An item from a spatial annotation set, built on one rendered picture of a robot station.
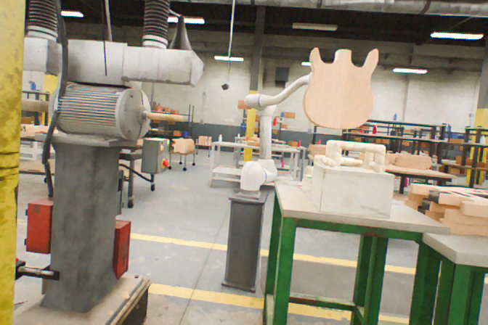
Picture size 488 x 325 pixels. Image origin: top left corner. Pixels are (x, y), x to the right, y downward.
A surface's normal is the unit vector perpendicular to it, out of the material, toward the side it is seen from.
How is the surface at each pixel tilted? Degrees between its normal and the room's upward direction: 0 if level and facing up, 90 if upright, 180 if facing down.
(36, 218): 90
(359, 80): 91
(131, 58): 90
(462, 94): 90
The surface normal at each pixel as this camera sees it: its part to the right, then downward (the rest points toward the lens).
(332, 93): -0.03, 0.07
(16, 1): 0.99, 0.09
